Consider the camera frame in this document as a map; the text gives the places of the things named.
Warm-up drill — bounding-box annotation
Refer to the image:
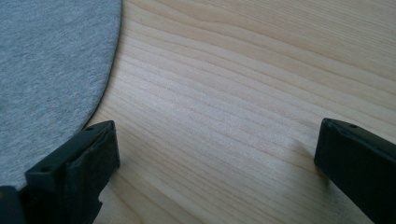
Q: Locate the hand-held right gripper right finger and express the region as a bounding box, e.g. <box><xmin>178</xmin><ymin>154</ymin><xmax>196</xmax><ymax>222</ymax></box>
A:
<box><xmin>313</xmin><ymin>118</ymin><xmax>396</xmax><ymax>224</ymax></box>

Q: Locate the grey round fabric mat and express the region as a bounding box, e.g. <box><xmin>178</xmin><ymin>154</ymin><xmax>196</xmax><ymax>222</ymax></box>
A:
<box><xmin>0</xmin><ymin>0</ymin><xmax>123</xmax><ymax>189</ymax></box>

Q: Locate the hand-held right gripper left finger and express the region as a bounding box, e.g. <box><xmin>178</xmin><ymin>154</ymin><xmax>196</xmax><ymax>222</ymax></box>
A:
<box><xmin>19</xmin><ymin>119</ymin><xmax>121</xmax><ymax>224</ymax></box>

